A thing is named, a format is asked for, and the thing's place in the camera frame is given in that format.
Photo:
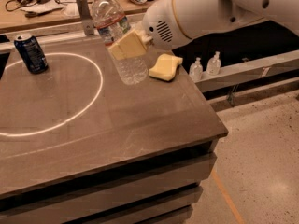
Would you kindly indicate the right clear sanitizer bottle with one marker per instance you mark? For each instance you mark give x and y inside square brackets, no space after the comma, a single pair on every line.
[214,64]

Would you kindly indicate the blue soda can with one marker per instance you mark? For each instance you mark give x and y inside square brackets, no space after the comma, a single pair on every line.
[31,53]

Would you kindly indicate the clear plastic water bottle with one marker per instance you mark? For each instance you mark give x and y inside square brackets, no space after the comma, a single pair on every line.
[111,23]

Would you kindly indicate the grey metal bracket post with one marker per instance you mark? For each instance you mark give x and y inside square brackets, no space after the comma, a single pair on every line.
[86,18]

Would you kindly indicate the yellow sponge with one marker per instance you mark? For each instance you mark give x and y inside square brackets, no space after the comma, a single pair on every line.
[165,67]

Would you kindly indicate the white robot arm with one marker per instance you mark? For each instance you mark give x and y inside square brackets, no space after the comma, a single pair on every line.
[197,18]

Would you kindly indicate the clear sanitizer bottle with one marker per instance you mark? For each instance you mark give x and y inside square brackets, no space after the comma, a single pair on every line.
[214,64]
[196,70]

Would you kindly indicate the left clear sanitizer bottle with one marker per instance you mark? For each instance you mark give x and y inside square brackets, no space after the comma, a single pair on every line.
[196,70]

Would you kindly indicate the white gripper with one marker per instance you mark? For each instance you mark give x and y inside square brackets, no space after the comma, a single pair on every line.
[163,23]

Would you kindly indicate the metal railing bar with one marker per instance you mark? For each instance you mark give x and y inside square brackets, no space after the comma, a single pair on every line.
[46,35]

